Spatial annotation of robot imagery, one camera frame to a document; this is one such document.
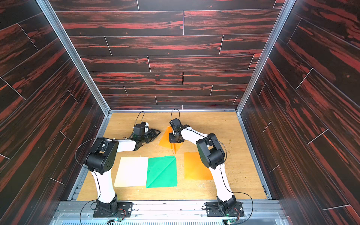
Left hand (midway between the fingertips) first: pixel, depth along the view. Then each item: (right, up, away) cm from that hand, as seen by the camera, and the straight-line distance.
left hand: (161, 132), depth 100 cm
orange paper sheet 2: (+22, -22, -12) cm, 34 cm away
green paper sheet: (+2, -24, -13) cm, 28 cm away
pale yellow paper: (-16, -24, -14) cm, 32 cm away
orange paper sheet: (+2, -7, +2) cm, 7 cm away
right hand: (+10, -5, +4) cm, 11 cm away
